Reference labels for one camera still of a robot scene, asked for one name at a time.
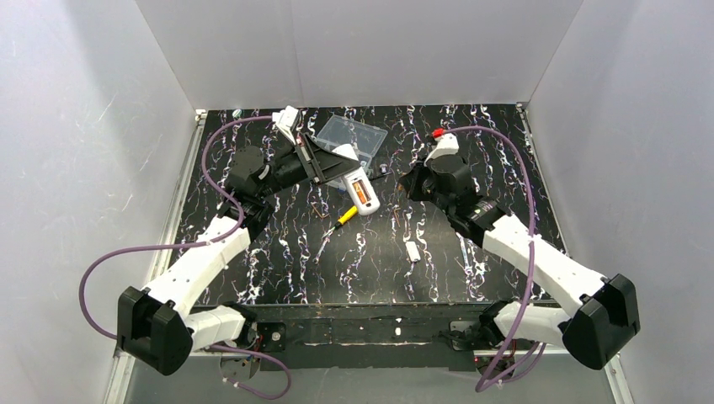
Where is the orange battery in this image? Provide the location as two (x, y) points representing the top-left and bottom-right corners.
(353, 181), (370, 205)

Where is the white remote control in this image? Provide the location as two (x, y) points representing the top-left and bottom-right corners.
(333, 144), (381, 216)

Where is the white battery cover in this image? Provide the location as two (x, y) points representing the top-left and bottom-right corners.
(405, 241), (421, 263)

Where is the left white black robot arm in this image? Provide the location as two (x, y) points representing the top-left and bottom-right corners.
(116, 136), (363, 375)

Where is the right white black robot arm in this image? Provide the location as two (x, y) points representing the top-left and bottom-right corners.
(398, 155), (641, 369)

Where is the clear plastic parts organizer box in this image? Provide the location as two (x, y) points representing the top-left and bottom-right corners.
(316, 115), (387, 179)

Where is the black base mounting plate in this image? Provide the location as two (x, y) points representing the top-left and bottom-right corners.
(247, 303), (498, 372)

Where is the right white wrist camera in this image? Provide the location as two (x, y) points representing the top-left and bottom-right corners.
(425, 128), (460, 162)

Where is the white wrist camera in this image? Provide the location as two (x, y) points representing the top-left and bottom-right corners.
(271, 105), (301, 146)
(425, 128), (460, 162)

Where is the yellow handled screwdriver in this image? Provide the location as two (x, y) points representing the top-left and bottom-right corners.
(313, 206), (358, 263)

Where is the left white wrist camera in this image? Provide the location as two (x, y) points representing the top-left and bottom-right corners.
(271, 105), (301, 146)

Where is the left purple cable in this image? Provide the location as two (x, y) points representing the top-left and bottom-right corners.
(78, 115), (293, 401)

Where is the purple cable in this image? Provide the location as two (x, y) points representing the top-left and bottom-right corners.
(78, 115), (293, 401)
(444, 125), (549, 394)

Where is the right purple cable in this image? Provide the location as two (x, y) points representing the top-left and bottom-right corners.
(444, 125), (549, 394)

